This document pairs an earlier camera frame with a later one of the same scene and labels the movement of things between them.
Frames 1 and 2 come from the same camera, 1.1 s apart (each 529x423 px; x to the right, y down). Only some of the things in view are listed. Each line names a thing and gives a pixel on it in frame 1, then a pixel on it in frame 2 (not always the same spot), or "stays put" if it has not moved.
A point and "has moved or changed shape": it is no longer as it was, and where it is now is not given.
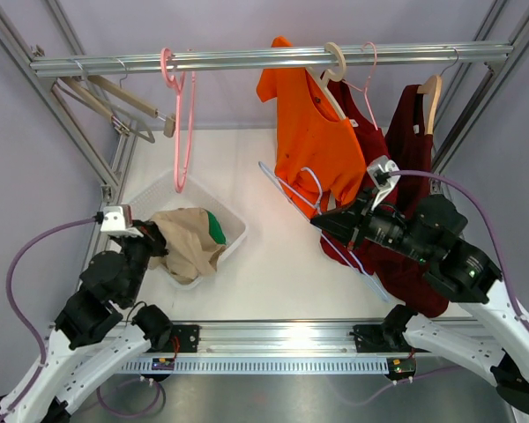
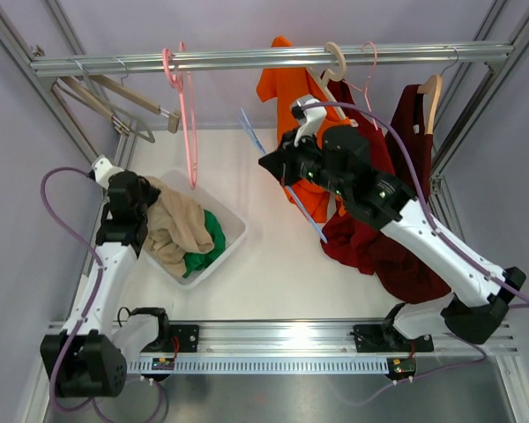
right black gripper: (346, 225) -> (281, 162)
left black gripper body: (138, 250) -> (148, 198)
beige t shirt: (190, 253) has moved or changed shape
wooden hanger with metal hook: (431, 89) stays put
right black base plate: (370, 339) stays put
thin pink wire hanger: (365, 89) stays put
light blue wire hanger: (361, 273) -> (245, 119)
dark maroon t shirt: (412, 286) stays put
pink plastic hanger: (177, 85) -> (181, 82)
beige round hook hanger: (332, 76) stays put
